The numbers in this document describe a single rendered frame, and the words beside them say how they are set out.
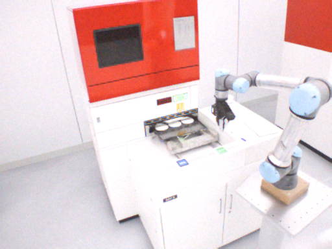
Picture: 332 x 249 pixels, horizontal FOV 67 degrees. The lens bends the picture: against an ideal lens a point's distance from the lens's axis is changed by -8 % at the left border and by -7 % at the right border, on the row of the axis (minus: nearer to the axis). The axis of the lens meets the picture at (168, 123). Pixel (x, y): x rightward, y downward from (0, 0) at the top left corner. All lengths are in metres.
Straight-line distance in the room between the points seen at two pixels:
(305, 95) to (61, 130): 2.97
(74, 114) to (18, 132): 0.72
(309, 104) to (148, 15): 1.11
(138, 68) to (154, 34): 0.24
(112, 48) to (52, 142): 2.14
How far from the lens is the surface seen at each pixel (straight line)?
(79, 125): 3.53
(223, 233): 2.11
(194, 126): 2.03
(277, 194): 1.56
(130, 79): 1.79
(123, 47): 1.74
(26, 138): 3.59
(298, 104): 1.13
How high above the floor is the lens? 1.88
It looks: 28 degrees down
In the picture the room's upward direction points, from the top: 4 degrees counter-clockwise
